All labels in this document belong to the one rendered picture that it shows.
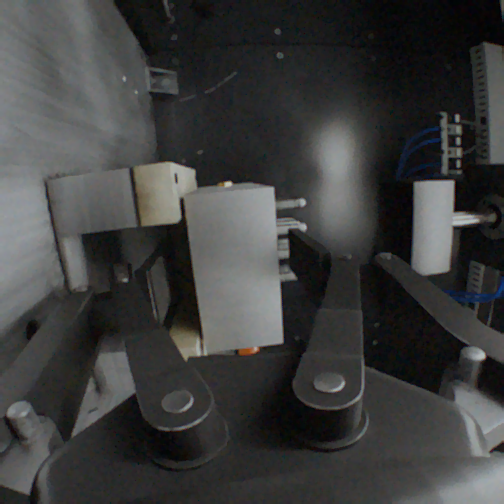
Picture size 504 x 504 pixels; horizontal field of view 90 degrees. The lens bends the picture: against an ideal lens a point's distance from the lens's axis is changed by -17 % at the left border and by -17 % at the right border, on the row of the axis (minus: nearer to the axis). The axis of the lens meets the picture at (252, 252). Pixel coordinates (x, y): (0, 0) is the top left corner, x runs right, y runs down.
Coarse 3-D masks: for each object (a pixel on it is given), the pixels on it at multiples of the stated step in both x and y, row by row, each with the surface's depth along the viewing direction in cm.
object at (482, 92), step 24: (120, 0) 23; (144, 0) 30; (144, 24) 30; (144, 48) 35; (480, 48) 41; (480, 72) 43; (480, 96) 45; (432, 120) 44; (456, 120) 42; (480, 120) 46; (408, 144) 43; (432, 144) 45; (456, 144) 44; (432, 168) 46; (456, 168) 45; (480, 264) 51; (480, 288) 52; (480, 312) 53
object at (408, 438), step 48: (240, 384) 6; (288, 384) 6; (384, 384) 6; (96, 432) 5; (144, 432) 5; (240, 432) 5; (288, 432) 5; (384, 432) 5; (432, 432) 4; (480, 432) 4; (48, 480) 4; (96, 480) 4; (144, 480) 4; (192, 480) 4; (240, 480) 4; (288, 480) 2; (336, 480) 2; (384, 480) 1; (432, 480) 1; (480, 480) 1
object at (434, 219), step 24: (384, 192) 29; (408, 192) 29; (432, 192) 24; (384, 216) 30; (408, 216) 30; (432, 216) 24; (456, 216) 27; (480, 216) 27; (384, 240) 30; (408, 240) 31; (432, 240) 25; (408, 264) 28; (432, 264) 25
